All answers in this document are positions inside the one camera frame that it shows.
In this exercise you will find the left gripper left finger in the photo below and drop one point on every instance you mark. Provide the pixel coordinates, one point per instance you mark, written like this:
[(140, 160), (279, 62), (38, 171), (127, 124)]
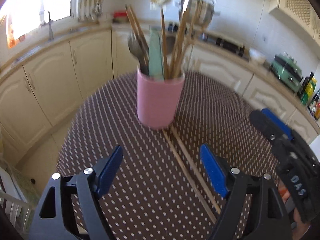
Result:
[(54, 217)]

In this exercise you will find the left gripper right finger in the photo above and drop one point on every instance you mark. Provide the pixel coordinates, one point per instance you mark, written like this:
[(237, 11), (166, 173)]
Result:
[(253, 202)]

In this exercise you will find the wooden chopstick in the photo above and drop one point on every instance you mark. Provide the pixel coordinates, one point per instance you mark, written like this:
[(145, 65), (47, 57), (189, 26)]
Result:
[(164, 46), (190, 180), (178, 41), (195, 170)]

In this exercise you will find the green oil bottle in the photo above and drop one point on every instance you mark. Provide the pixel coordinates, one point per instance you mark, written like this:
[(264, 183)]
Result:
[(308, 91)]

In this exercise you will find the brown polka dot tablecloth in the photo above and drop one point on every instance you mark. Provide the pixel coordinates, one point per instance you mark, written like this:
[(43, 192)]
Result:
[(150, 198)]

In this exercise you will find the green electric cooker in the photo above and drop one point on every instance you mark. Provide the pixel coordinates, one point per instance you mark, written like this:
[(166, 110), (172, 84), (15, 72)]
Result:
[(287, 72)]

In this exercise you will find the white ceramic bowl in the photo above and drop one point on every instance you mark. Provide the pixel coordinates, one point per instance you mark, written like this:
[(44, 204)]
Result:
[(256, 56)]

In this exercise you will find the lower cream cabinets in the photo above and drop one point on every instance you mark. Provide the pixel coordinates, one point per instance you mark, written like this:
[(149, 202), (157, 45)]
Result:
[(49, 83)]

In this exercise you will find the cream cabinets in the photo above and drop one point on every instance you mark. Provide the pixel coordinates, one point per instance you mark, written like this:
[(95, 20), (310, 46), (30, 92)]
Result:
[(49, 83), (300, 17)]

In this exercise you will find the black gas stove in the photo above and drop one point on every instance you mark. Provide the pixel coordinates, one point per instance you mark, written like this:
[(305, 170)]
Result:
[(223, 43)]

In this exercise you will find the pink utensil cup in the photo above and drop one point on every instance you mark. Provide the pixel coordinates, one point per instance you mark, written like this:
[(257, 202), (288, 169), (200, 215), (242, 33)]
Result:
[(157, 100)]

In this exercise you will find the upper cream cabinets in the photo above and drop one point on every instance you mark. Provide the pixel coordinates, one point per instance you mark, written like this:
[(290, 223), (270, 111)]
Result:
[(300, 17)]

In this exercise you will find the mint green utensil case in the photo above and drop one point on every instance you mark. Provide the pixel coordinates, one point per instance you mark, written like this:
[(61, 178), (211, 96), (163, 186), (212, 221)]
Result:
[(155, 55)]

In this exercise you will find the chrome faucet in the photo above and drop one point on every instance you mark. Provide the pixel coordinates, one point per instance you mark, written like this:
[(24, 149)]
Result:
[(49, 23)]

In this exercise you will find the metal spoon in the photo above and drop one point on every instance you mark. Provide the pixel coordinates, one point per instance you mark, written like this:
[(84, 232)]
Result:
[(139, 53)]

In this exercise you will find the stainless steel steamer pot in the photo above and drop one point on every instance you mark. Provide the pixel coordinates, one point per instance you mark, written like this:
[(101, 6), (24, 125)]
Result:
[(202, 10)]

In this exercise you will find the red container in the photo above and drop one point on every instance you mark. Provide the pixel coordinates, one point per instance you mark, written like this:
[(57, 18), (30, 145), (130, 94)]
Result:
[(120, 17)]

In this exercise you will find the hanging utensil rack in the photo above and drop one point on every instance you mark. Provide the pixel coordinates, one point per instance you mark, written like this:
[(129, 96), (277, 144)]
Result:
[(89, 10)]

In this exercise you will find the window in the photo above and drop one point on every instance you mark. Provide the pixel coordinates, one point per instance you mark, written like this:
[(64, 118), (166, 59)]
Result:
[(23, 16)]

